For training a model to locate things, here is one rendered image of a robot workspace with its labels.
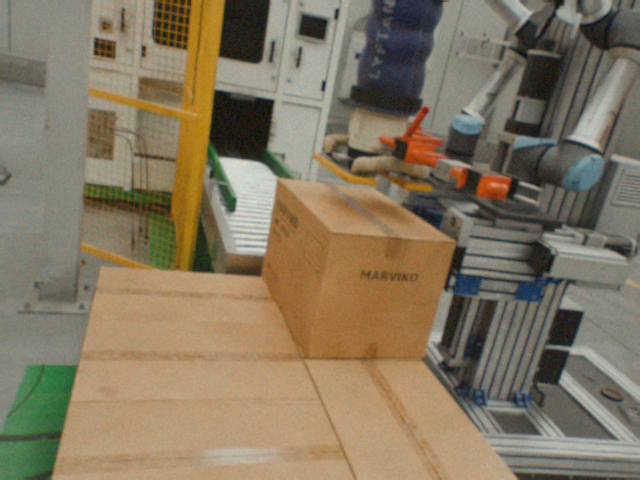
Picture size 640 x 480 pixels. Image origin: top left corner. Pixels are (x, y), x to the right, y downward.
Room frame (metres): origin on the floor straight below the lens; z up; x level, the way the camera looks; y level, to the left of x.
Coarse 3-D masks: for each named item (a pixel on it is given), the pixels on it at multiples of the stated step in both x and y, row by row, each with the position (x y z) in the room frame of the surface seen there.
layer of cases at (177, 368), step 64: (128, 320) 1.49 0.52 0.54; (192, 320) 1.56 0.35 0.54; (256, 320) 1.65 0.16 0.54; (128, 384) 1.18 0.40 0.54; (192, 384) 1.23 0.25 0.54; (256, 384) 1.28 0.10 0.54; (320, 384) 1.34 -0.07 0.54; (384, 384) 1.41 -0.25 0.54; (64, 448) 0.94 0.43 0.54; (128, 448) 0.97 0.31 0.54; (192, 448) 1.00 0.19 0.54; (256, 448) 1.04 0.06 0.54; (320, 448) 1.08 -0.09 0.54; (384, 448) 1.13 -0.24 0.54; (448, 448) 1.18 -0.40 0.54
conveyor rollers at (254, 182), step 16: (224, 160) 4.11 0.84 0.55; (240, 160) 4.24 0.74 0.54; (240, 176) 3.70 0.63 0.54; (256, 176) 3.83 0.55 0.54; (272, 176) 3.88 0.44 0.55; (240, 192) 3.26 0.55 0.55; (256, 192) 3.38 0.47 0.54; (272, 192) 3.42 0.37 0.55; (224, 208) 2.87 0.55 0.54; (240, 208) 2.91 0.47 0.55; (256, 208) 3.02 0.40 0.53; (272, 208) 3.05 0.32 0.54; (240, 224) 2.64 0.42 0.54; (256, 224) 2.67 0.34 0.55; (240, 240) 2.38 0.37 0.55; (256, 240) 2.47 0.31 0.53
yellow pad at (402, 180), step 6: (384, 174) 1.82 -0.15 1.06; (402, 174) 1.79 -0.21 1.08; (390, 180) 1.78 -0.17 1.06; (396, 180) 1.74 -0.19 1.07; (402, 180) 1.72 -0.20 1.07; (408, 180) 1.72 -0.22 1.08; (420, 180) 1.76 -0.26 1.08; (402, 186) 1.70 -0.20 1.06; (408, 186) 1.69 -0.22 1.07; (414, 186) 1.70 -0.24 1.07; (420, 186) 1.70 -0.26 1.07; (426, 186) 1.71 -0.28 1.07
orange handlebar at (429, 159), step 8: (384, 136) 1.72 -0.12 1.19; (416, 136) 1.92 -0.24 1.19; (424, 136) 2.05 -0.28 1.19; (432, 136) 2.02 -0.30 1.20; (392, 144) 1.65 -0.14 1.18; (432, 144) 1.94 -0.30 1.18; (440, 144) 1.95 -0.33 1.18; (416, 152) 1.52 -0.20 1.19; (424, 152) 1.49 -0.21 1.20; (432, 152) 1.50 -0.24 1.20; (424, 160) 1.47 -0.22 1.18; (432, 160) 1.44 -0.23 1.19; (456, 168) 1.34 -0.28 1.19; (456, 176) 1.33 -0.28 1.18; (488, 184) 1.22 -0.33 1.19; (496, 184) 1.22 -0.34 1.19; (488, 192) 1.22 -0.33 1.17; (496, 192) 1.21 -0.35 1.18; (504, 192) 1.22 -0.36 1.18
